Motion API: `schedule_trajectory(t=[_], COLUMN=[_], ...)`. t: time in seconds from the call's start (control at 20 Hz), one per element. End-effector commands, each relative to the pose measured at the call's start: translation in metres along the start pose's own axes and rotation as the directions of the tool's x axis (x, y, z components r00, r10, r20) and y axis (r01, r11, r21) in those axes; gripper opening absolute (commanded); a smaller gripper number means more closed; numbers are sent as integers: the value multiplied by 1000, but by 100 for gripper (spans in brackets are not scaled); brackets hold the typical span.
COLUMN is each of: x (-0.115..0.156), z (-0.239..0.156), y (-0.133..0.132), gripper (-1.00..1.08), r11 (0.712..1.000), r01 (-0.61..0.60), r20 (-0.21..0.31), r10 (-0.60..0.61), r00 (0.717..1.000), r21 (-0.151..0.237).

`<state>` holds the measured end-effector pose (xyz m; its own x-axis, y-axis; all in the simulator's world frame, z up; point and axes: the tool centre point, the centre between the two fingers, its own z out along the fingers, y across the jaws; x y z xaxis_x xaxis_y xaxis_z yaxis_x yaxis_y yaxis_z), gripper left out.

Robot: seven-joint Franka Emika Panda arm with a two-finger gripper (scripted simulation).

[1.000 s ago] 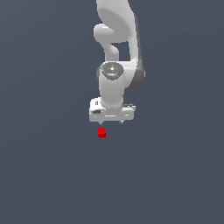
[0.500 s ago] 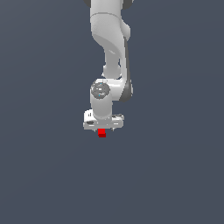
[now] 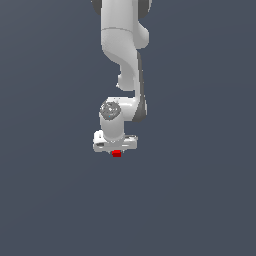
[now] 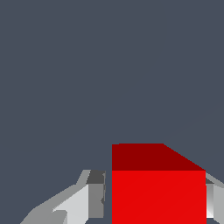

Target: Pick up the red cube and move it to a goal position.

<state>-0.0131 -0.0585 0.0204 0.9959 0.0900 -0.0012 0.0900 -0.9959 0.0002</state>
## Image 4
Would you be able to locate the red cube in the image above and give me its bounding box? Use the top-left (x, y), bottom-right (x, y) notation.
top-left (111, 143), bottom-right (207, 224)

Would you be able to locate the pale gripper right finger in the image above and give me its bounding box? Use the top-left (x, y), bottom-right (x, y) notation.
top-left (205, 171), bottom-right (224, 224)

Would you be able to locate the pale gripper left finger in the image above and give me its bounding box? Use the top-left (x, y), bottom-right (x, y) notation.
top-left (19, 169), bottom-right (107, 224)

